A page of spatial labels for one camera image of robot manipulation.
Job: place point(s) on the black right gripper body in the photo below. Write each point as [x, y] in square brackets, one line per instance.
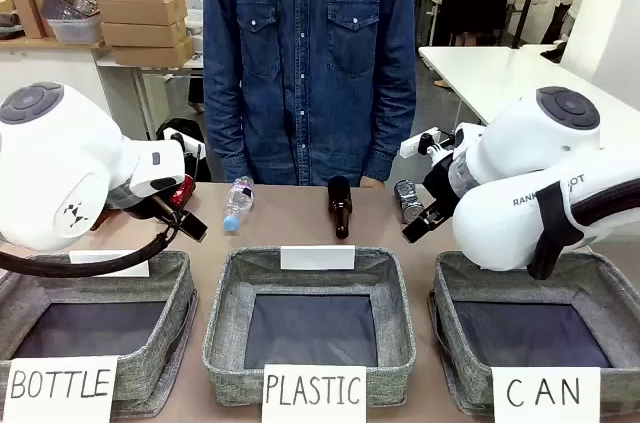
[441, 185]

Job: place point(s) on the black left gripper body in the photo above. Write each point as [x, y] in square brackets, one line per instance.
[152, 208]

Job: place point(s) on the silver drink can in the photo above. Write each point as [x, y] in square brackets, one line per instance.
[407, 198]

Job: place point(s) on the dented red drink can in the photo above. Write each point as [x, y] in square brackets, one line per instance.
[184, 191]

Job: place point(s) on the clear plastic water bottle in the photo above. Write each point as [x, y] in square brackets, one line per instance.
[239, 198]

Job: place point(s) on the brown glass bottle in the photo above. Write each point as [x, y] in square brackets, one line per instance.
[341, 203]

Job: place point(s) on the person's right forearm denim sleeve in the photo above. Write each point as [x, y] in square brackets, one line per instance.
[225, 143]

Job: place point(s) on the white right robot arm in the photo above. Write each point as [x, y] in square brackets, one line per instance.
[500, 223]

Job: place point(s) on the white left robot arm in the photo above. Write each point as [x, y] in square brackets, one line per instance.
[50, 168]

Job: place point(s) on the person's left forearm denim sleeve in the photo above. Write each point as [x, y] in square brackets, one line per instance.
[395, 143]

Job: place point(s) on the grey fabric basket for bottles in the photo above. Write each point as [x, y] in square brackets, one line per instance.
[170, 293]

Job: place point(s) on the grey fabric basket for cans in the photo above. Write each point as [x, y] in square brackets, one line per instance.
[450, 293]

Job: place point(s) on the grey fabric basket for plastic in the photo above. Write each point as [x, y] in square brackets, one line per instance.
[230, 293]

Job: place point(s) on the white paper sign CAN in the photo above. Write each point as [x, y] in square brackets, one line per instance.
[545, 393]

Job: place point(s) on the person's left hand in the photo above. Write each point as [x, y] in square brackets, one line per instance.
[373, 183]

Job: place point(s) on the folded white card Bottle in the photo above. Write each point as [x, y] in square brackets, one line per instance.
[90, 257]

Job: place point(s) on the black bag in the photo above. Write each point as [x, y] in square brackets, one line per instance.
[175, 127]

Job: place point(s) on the folded white card Plastic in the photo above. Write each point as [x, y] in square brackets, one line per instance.
[317, 258]

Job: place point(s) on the white side table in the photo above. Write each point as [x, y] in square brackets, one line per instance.
[500, 78]

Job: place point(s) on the person in denim shirt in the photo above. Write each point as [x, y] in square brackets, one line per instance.
[310, 68]

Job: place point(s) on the white paper sign PLASTIC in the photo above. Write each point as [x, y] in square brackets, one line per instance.
[314, 390]

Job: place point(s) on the white paper sign BOTTLE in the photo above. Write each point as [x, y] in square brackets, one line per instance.
[60, 385]

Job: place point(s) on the clear plastic storage bin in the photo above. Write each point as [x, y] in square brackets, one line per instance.
[75, 18]

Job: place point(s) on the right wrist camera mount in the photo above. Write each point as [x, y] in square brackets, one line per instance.
[431, 143]

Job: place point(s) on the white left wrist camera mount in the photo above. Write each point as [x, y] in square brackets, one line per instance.
[186, 144]

